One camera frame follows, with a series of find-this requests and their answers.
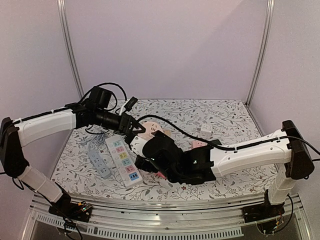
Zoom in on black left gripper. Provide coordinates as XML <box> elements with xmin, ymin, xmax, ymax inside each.
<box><xmin>95</xmin><ymin>108</ymin><xmax>146</xmax><ymax>136</ymax></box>

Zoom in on pink round socket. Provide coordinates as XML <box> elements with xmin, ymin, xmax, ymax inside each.
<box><xmin>138</xmin><ymin>121</ymin><xmax>171</xmax><ymax>141</ymax></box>

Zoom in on pink heart adapter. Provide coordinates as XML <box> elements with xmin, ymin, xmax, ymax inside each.
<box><xmin>155</xmin><ymin>171</ymin><xmax>167</xmax><ymax>180</ymax></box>

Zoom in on pink cube socket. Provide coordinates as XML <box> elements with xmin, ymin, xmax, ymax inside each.
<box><xmin>191</xmin><ymin>140</ymin><xmax>207</xmax><ymax>149</ymax></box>

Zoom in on white cube socket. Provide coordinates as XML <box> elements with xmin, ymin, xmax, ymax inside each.
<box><xmin>200</xmin><ymin>123</ymin><xmax>213</xmax><ymax>135</ymax></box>

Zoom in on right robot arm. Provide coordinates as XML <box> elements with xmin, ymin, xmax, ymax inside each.
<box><xmin>129</xmin><ymin>120</ymin><xmax>315</xmax><ymax>223</ymax></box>

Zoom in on white colourful power strip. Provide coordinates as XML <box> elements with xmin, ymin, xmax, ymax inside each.
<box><xmin>105</xmin><ymin>135</ymin><xmax>143</xmax><ymax>188</ymax></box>

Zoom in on grey-blue power strip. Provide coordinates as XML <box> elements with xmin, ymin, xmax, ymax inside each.
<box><xmin>87</xmin><ymin>150</ymin><xmax>111</xmax><ymax>180</ymax></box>

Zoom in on floral table mat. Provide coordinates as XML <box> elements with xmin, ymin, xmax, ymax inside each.
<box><xmin>51</xmin><ymin>99</ymin><xmax>277</xmax><ymax>202</ymax></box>

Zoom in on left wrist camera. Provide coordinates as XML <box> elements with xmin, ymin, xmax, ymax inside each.
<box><xmin>118</xmin><ymin>96</ymin><xmax>138</xmax><ymax>115</ymax></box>

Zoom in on bundled light cables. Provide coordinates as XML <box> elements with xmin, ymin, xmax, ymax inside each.
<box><xmin>78</xmin><ymin>129</ymin><xmax>113</xmax><ymax>148</ymax></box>

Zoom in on left aluminium frame post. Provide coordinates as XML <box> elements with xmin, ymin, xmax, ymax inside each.
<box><xmin>56</xmin><ymin>0</ymin><xmax>84</xmax><ymax>98</ymax></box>

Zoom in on aluminium frame post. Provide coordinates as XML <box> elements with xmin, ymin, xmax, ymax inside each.
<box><xmin>245</xmin><ymin>0</ymin><xmax>275</xmax><ymax>108</ymax></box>
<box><xmin>56</xmin><ymin>0</ymin><xmax>84</xmax><ymax>98</ymax></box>

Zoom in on right aluminium frame post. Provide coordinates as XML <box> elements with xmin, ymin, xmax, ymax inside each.
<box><xmin>245</xmin><ymin>0</ymin><xmax>275</xmax><ymax>108</ymax></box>

